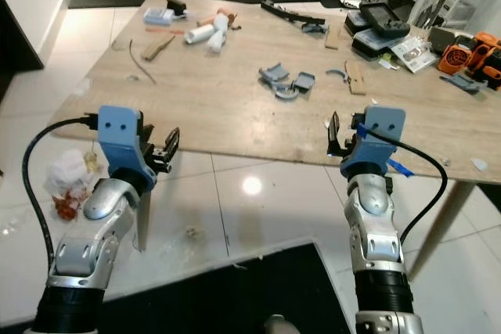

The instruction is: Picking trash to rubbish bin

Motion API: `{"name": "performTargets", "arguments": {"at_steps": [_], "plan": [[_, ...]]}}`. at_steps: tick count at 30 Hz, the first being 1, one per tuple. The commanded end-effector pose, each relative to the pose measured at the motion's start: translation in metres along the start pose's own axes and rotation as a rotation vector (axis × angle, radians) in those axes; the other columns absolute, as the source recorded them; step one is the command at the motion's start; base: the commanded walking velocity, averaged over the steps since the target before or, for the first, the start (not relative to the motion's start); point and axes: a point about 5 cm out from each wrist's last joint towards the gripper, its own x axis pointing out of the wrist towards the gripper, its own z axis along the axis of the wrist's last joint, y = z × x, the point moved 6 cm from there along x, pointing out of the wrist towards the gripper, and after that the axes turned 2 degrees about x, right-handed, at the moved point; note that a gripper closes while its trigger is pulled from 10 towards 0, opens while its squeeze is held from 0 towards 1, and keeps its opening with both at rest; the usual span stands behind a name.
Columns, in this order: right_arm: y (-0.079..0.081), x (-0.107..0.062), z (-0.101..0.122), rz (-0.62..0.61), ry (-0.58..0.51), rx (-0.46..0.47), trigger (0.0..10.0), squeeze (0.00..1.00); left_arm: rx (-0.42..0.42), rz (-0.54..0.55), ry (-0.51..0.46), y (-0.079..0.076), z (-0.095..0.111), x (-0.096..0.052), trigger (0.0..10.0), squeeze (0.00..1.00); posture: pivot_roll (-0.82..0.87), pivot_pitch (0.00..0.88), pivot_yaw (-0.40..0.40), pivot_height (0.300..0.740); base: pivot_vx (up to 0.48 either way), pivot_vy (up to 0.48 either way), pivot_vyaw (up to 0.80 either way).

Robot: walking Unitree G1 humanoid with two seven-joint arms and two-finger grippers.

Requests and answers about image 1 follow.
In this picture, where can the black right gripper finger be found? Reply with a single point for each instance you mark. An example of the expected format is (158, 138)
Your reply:
(333, 134)
(358, 120)

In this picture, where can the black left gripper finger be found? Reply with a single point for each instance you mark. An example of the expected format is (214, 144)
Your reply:
(146, 127)
(171, 146)

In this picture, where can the white paper trash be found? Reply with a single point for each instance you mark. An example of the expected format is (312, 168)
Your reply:
(69, 177)

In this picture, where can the long wooden block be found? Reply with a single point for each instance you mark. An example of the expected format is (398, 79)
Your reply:
(356, 78)

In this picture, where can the grey curved plastic part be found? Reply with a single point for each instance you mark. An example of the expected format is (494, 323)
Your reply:
(338, 73)

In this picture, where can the light wooden table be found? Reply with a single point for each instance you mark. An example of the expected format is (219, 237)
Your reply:
(227, 127)

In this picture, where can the grey printed plastic part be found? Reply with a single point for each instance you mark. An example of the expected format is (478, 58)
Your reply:
(286, 91)
(304, 82)
(274, 73)

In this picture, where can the black flat case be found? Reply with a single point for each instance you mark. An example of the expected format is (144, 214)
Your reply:
(364, 46)

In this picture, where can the flat wooden stick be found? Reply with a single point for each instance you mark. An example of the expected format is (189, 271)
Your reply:
(159, 47)

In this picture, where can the small wooden block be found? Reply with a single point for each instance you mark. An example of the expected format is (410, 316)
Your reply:
(333, 37)

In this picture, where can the printed white booklet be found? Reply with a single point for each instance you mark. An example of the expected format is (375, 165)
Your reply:
(415, 54)

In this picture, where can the black handheld controller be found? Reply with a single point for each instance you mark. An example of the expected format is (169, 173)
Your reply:
(385, 17)

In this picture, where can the blue and white small box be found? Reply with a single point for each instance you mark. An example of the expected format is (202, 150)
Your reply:
(158, 16)

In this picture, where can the flat grey plastic part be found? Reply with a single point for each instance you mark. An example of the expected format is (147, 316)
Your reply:
(464, 82)

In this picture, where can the small black device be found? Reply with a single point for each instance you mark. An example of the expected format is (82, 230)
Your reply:
(176, 6)

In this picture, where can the long black bar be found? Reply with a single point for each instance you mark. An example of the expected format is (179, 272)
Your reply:
(290, 13)

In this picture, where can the orange and black power tool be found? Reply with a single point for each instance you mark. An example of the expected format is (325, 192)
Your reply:
(470, 56)

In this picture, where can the white paper scrap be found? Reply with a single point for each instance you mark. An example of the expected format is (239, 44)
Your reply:
(479, 164)

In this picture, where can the black cabinet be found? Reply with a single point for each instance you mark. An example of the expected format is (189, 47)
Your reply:
(17, 68)

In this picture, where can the black floor mat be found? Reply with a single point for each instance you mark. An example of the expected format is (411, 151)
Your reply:
(243, 295)

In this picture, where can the grey robot foot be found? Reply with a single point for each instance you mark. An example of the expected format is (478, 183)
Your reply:
(275, 325)

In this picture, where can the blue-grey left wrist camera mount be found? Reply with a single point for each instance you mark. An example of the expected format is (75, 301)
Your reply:
(121, 134)

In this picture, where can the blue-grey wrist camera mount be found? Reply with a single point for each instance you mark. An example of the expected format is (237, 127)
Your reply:
(121, 134)
(380, 134)

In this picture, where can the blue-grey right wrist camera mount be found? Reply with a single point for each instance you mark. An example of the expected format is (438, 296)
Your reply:
(380, 134)

